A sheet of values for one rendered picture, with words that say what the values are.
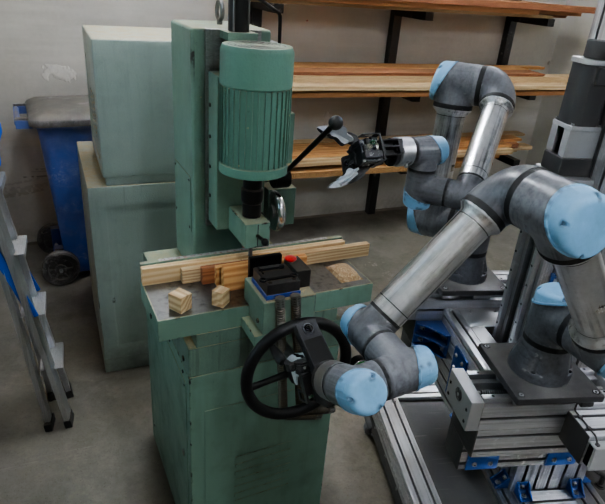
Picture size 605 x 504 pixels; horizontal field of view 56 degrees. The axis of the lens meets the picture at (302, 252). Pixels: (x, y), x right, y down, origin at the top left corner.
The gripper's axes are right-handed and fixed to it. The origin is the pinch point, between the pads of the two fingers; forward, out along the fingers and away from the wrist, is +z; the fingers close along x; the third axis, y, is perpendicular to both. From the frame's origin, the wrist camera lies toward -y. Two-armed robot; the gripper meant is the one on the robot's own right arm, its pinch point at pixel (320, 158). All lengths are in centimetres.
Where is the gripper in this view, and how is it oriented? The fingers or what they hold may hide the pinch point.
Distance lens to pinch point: 140.4
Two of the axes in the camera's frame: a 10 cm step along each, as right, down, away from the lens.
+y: 3.9, -1.7, -9.0
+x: 1.8, 9.8, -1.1
